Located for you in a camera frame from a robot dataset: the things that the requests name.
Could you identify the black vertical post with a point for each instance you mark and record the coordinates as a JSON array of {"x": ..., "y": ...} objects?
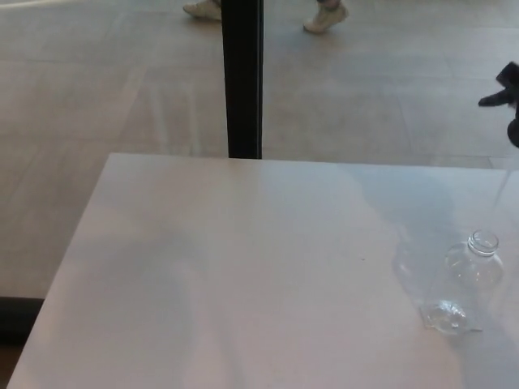
[{"x": 243, "y": 81}]

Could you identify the black trigger sprayer lid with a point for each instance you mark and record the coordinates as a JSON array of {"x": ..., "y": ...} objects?
[{"x": 504, "y": 91}]

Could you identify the white sneaker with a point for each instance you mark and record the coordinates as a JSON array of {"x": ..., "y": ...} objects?
[
  {"x": 326, "y": 17},
  {"x": 202, "y": 8}
]

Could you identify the clear plastic spray bottle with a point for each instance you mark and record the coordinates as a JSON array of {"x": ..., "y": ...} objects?
[{"x": 466, "y": 279}]

